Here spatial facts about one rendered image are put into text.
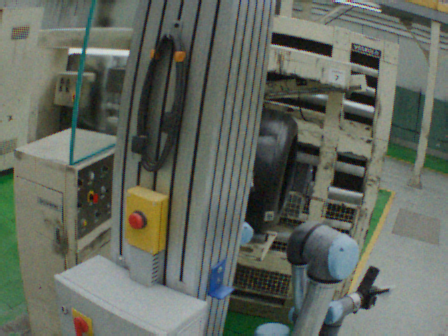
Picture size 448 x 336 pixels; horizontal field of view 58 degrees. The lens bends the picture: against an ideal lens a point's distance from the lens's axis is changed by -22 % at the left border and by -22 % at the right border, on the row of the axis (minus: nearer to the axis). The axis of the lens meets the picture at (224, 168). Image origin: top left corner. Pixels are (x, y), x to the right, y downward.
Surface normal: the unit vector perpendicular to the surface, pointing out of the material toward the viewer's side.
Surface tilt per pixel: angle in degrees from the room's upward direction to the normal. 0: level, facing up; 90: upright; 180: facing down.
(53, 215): 90
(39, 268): 90
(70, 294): 90
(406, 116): 90
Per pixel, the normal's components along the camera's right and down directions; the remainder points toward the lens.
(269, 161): 0.05, -0.10
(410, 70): -0.44, 0.19
